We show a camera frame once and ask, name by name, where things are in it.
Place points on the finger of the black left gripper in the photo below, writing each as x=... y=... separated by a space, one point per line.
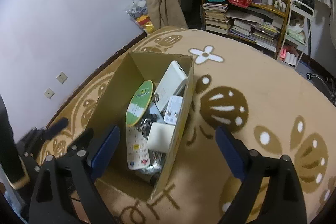
x=55 y=128
x=82 y=141

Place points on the white plug charger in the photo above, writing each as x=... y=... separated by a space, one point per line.
x=173 y=110

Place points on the beige patterned round rug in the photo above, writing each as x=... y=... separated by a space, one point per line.
x=268 y=106

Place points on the white wall socket upper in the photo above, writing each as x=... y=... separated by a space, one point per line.
x=62 y=77

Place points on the stack of books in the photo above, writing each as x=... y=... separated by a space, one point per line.
x=215 y=18

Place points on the white metal trolley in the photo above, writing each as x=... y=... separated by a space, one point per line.
x=297 y=33

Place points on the white wall socket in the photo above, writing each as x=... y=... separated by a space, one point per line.
x=49 y=93
x=62 y=77

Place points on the white rectangular power bank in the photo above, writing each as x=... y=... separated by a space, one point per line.
x=171 y=84

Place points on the white wall socket lower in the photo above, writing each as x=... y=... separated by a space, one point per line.
x=49 y=93

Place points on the brown cardboard box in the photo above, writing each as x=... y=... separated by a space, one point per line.
x=111 y=108

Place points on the plush toys in bag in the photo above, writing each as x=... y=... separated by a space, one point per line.
x=138 y=11

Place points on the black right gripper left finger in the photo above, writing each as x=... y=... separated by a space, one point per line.
x=51 y=203

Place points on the small white square box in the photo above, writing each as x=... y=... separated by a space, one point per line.
x=160 y=137

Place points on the white remote control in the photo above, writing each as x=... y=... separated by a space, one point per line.
x=136 y=149

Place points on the green oval Pochacco board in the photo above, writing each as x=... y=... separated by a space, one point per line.
x=139 y=103

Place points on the bunch of keys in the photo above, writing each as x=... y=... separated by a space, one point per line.
x=144 y=125

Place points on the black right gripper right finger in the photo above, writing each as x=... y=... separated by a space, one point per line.
x=284 y=201

